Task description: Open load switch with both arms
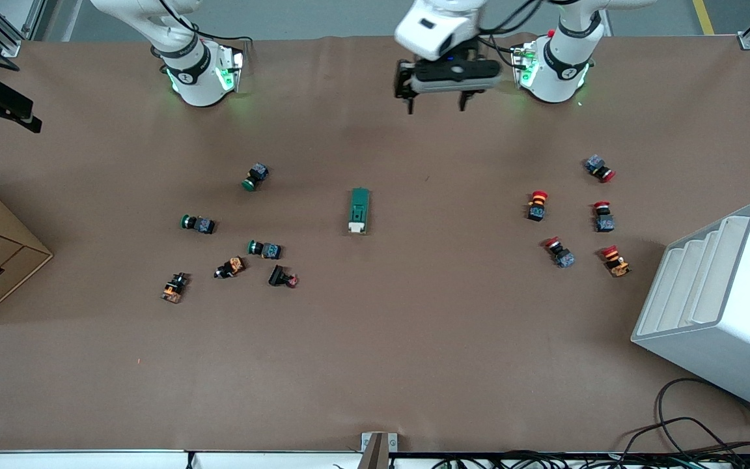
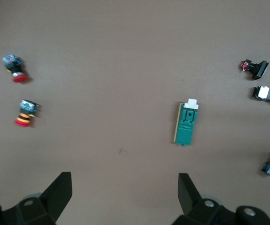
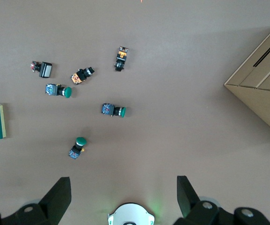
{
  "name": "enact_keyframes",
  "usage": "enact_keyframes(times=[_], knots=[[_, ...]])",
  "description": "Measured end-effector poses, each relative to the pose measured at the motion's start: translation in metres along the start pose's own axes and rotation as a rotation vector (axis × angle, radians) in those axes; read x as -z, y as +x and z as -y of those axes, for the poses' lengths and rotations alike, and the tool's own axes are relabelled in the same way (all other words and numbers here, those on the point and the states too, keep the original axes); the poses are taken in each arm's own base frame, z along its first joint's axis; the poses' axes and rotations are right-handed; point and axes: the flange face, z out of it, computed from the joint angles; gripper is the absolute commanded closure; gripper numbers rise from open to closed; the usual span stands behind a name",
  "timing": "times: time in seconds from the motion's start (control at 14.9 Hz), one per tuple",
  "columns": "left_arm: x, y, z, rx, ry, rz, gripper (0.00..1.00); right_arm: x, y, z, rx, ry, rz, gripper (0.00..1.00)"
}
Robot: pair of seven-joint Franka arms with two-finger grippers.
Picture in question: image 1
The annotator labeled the green load switch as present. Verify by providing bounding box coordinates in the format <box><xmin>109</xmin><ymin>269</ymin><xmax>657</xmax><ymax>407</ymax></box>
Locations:
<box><xmin>348</xmin><ymin>188</ymin><xmax>372</xmax><ymax>236</ymax></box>

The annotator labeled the red mushroom button black block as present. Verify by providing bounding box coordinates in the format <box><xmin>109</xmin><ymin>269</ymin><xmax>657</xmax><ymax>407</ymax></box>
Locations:
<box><xmin>526</xmin><ymin>190</ymin><xmax>549</xmax><ymax>223</ymax></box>

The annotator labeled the red button grey block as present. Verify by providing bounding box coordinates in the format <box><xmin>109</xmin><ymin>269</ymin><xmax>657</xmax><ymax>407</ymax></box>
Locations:
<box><xmin>542</xmin><ymin>237</ymin><xmax>576</xmax><ymax>269</ymax></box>
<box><xmin>585</xmin><ymin>154</ymin><xmax>617</xmax><ymax>183</ymax></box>
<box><xmin>593</xmin><ymin>201</ymin><xmax>615</xmax><ymax>233</ymax></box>

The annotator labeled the red button orange block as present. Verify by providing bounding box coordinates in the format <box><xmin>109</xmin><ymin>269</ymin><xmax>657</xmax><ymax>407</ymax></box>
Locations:
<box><xmin>600</xmin><ymin>245</ymin><xmax>632</xmax><ymax>278</ymax></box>

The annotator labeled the white stepped rack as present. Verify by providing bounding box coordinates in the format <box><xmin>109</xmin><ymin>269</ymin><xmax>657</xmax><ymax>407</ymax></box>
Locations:
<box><xmin>631</xmin><ymin>201</ymin><xmax>750</xmax><ymax>419</ymax></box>

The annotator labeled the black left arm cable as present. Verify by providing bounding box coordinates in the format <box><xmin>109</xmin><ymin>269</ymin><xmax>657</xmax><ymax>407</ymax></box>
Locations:
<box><xmin>478</xmin><ymin>0</ymin><xmax>548</xmax><ymax>56</ymax></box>

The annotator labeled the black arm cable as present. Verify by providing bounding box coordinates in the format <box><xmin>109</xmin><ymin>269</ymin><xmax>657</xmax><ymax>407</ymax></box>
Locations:
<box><xmin>157</xmin><ymin>0</ymin><xmax>253</xmax><ymax>46</ymax></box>
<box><xmin>478</xmin><ymin>0</ymin><xmax>548</xmax><ymax>56</ymax></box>

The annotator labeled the green push button switch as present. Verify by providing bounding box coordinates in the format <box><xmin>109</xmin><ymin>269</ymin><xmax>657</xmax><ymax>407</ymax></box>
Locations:
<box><xmin>180</xmin><ymin>214</ymin><xmax>217</xmax><ymax>235</ymax></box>
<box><xmin>242</xmin><ymin>163</ymin><xmax>270</xmax><ymax>192</ymax></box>
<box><xmin>247</xmin><ymin>240</ymin><xmax>283</xmax><ymax>260</ymax></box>

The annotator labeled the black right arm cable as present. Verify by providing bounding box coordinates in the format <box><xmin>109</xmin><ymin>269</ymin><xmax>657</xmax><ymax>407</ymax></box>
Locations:
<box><xmin>157</xmin><ymin>0</ymin><xmax>253</xmax><ymax>46</ymax></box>

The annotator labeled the black pink selector switch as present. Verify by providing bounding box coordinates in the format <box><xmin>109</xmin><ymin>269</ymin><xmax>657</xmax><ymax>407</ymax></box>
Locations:
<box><xmin>268</xmin><ymin>264</ymin><xmax>299</xmax><ymax>289</ymax></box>

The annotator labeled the black orange selector switch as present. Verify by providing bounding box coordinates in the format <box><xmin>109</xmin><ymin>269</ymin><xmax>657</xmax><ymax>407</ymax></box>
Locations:
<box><xmin>214</xmin><ymin>257</ymin><xmax>246</xmax><ymax>279</ymax></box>
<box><xmin>160</xmin><ymin>272</ymin><xmax>191</xmax><ymax>304</ymax></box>

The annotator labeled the metal table bracket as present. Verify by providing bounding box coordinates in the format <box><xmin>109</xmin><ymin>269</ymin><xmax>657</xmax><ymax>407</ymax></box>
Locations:
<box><xmin>361</xmin><ymin>432</ymin><xmax>398</xmax><ymax>469</ymax></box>

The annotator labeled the white table edge rail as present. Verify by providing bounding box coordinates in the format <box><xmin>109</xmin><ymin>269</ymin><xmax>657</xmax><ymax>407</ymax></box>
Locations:
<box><xmin>0</xmin><ymin>449</ymin><xmax>366</xmax><ymax>469</ymax></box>

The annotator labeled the black looped cable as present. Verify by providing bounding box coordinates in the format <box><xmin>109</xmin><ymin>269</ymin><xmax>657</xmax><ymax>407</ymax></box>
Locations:
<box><xmin>609</xmin><ymin>378</ymin><xmax>750</xmax><ymax>469</ymax></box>

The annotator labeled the black cable bundle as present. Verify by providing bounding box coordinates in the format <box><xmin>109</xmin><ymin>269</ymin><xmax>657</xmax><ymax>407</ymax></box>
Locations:
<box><xmin>427</xmin><ymin>449</ymin><xmax>750</xmax><ymax>469</ymax></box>

